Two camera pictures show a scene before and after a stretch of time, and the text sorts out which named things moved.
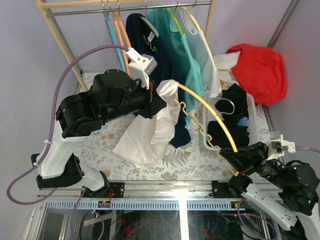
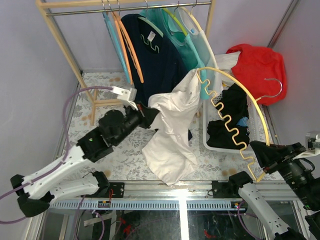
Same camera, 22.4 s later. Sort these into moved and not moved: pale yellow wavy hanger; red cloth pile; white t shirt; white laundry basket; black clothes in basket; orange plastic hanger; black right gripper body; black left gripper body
Moved: black left gripper body; white t shirt; pale yellow wavy hanger; black right gripper body
Not moved: black clothes in basket; red cloth pile; white laundry basket; orange plastic hanger
